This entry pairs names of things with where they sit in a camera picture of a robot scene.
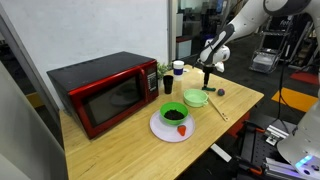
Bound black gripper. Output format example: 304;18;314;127
202;64;214;88

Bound green toy zucchini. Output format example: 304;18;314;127
201;85;217;93

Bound mint green pot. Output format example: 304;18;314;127
182;88;210;108

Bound coffee beans in bowl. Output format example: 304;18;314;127
163;109;186;121

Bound green bowl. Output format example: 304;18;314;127
159;101;190;126

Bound white purple paper cup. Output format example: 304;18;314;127
172;60;185;82

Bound beige plastic spoon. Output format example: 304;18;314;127
206;96;230;122

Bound black cup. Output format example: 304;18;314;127
162;74;175;95

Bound white cabinet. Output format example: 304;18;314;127
175;35;193;60

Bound small potted plant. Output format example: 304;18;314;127
157;62;173;81

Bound red toy strawberry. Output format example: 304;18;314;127
176;124;188;137

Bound white storage bin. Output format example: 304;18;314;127
249;49;281;74

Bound pale lavender plate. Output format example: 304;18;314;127
149;109;196;143

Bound white flat board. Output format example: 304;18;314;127
209;143;233;163

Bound black breadboard base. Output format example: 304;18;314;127
233;114;301;180

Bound orange floor mat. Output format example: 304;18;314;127
270;87;314;113

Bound metal shelf rack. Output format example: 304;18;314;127
259;13;320;69

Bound red floor mat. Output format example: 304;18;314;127
289;72;319;86

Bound red black microwave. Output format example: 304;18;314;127
46;50;160;140

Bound grey partition panel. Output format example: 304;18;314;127
0;61;69;180

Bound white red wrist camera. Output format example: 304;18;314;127
214;61;226;73

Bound orange handled clamp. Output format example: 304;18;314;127
243;120;268;134
234;156;264;177

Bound aluminium bracket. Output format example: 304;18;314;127
265;124;289;147

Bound grey metal frame post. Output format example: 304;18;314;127
0;3;62;128

